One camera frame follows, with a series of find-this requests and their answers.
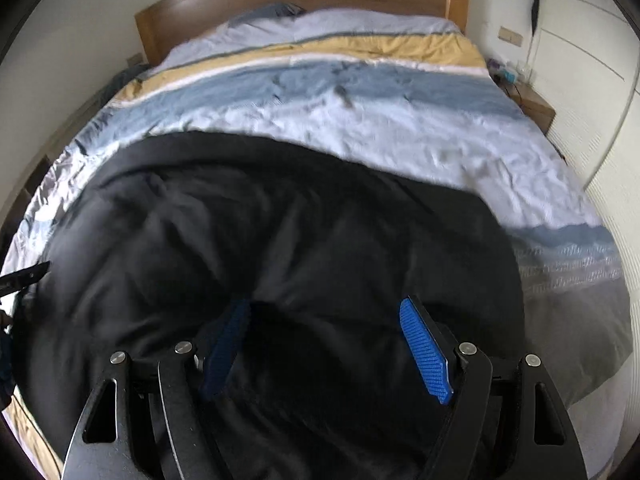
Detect white wardrobe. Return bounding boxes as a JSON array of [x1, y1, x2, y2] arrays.
[[525, 0, 640, 461]]

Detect dark grey cloth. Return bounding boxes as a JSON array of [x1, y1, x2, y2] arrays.
[[100, 65, 151, 106]]

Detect blue grey pillow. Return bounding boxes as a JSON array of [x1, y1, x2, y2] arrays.
[[232, 2, 306, 26]]

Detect wooden nightstand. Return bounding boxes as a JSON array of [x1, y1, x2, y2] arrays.
[[500, 82, 557, 133]]

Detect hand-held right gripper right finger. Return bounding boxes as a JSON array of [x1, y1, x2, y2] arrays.
[[398, 296, 588, 480]]

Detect striped duvet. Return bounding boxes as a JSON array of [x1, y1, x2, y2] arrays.
[[0, 7, 633, 478]]

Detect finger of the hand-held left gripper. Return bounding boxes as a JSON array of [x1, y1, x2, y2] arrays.
[[0, 260, 51, 298]]

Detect black puffer jacket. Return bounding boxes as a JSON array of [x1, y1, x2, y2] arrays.
[[10, 130, 526, 480]]

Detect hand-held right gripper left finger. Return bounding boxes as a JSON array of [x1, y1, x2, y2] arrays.
[[62, 299, 253, 480]]

